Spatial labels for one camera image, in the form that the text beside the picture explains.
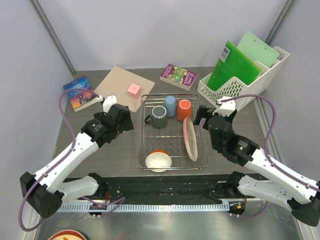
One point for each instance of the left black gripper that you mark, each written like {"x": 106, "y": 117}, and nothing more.
{"x": 127, "y": 125}

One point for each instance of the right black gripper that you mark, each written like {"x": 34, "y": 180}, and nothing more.
{"x": 203, "y": 112}

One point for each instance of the pink cream plate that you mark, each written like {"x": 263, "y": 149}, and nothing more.
{"x": 190, "y": 139}

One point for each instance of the blue cup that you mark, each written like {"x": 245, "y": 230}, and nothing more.
{"x": 170, "y": 104}

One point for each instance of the metal wire dish rack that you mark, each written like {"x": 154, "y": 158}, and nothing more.
{"x": 169, "y": 138}

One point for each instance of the grey mug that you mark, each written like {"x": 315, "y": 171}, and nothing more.
{"x": 158, "y": 117}

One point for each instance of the orange white bowl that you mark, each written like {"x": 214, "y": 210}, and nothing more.
{"x": 158, "y": 161}

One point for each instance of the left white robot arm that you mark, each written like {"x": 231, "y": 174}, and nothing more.
{"x": 46, "y": 190}

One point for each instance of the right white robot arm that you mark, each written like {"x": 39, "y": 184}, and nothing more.
{"x": 286, "y": 188}

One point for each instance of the orange cup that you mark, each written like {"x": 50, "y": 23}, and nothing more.
{"x": 183, "y": 110}

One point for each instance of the pink cube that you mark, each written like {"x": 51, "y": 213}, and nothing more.
{"x": 134, "y": 91}

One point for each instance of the brown cardboard sheet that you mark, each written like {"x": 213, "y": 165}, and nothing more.
{"x": 117, "y": 83}

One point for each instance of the purple children's book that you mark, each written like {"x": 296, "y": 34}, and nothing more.
{"x": 178, "y": 76}

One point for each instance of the white perforated file organizer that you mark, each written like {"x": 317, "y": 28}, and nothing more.
{"x": 235, "y": 87}

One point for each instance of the blue Jane Eyre book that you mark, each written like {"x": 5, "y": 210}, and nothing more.
{"x": 81, "y": 93}

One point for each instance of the dark green folder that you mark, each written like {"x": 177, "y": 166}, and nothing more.
{"x": 232, "y": 63}

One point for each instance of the light green clipboard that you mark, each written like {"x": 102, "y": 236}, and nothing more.
{"x": 257, "y": 50}

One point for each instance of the red rimmed plate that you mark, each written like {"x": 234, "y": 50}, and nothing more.
{"x": 68, "y": 234}

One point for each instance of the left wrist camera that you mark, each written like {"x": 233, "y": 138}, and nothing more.
{"x": 107, "y": 102}

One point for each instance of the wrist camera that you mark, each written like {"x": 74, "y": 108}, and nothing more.
{"x": 226, "y": 106}
{"x": 107, "y": 102}

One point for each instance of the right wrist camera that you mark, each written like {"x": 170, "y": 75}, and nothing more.
{"x": 226, "y": 106}

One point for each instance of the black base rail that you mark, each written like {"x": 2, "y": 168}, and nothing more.
{"x": 168, "y": 189}

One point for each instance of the white slotted cable duct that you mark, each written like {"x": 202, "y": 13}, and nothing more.
{"x": 83, "y": 207}

